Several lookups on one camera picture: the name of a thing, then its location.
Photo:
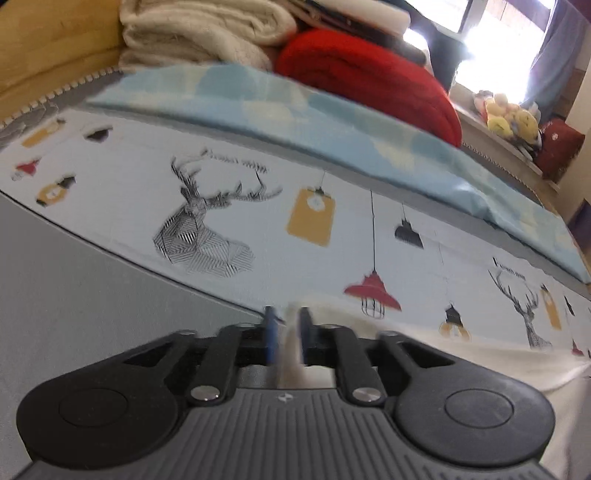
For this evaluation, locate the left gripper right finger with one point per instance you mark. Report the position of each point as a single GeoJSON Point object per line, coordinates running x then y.
{"type": "Point", "coordinates": [338, 348]}

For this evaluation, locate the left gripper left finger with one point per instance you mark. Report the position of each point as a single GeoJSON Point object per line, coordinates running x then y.
{"type": "Point", "coordinates": [233, 348]}

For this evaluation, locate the white small garment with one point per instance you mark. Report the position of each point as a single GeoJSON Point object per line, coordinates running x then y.
{"type": "Point", "coordinates": [453, 410]}

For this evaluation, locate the printed deer bed sheet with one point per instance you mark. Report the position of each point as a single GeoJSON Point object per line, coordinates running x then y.
{"type": "Point", "coordinates": [255, 228]}

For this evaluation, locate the light blue patterned sheet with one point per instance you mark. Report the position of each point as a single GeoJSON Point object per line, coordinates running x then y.
{"type": "Point", "coordinates": [274, 109]}

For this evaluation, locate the red folded blanket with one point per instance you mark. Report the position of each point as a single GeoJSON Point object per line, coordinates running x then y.
{"type": "Point", "coordinates": [355, 69]}

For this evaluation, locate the yellow plush toys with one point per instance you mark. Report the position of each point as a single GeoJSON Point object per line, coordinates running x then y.
{"type": "Point", "coordinates": [512, 122]}

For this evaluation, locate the cream folded blanket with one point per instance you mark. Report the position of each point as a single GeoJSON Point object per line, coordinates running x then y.
{"type": "Point", "coordinates": [164, 33]}

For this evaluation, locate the dark red cushion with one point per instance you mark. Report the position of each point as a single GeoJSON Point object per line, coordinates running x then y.
{"type": "Point", "coordinates": [560, 145]}

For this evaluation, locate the dark teal shark plush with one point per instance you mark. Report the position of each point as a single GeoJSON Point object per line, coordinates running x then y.
{"type": "Point", "coordinates": [447, 51]}

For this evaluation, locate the white folded pillow stack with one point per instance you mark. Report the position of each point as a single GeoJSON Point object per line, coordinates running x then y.
{"type": "Point", "coordinates": [374, 21]}

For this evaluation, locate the purple curtain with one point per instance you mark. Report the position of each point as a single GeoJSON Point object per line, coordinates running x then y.
{"type": "Point", "coordinates": [555, 62]}

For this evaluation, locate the wooden bed headboard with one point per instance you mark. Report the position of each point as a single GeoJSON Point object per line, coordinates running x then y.
{"type": "Point", "coordinates": [48, 44]}

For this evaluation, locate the window frame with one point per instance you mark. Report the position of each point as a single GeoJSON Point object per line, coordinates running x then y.
{"type": "Point", "coordinates": [502, 39]}

